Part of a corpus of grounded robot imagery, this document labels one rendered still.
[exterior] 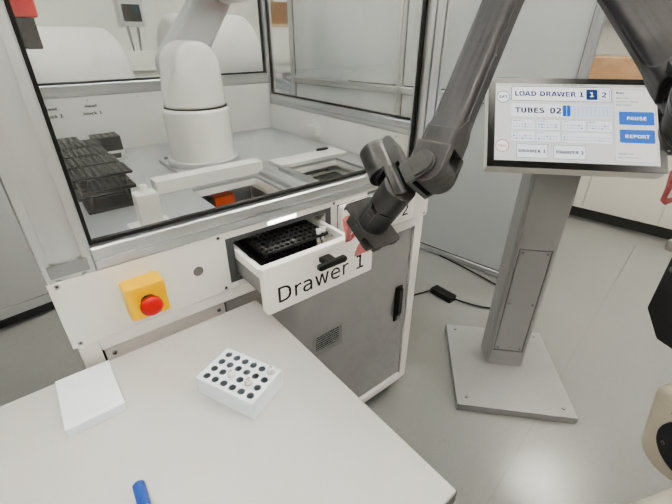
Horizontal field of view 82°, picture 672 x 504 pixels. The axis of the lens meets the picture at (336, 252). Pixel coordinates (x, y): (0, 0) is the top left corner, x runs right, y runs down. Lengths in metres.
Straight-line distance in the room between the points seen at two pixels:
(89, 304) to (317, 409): 0.46
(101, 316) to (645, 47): 0.94
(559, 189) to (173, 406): 1.32
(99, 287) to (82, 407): 0.21
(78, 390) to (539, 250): 1.46
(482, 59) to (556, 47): 1.60
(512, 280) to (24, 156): 1.51
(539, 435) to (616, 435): 0.29
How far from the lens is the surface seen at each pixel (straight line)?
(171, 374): 0.83
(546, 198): 1.54
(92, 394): 0.83
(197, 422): 0.74
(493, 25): 0.72
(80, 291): 0.84
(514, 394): 1.85
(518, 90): 1.48
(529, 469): 1.69
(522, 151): 1.38
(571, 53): 2.26
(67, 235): 0.79
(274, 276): 0.77
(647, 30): 0.67
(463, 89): 0.67
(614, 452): 1.88
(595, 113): 1.52
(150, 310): 0.81
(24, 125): 0.75
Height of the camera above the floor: 1.32
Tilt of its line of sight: 29 degrees down
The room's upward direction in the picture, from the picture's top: straight up
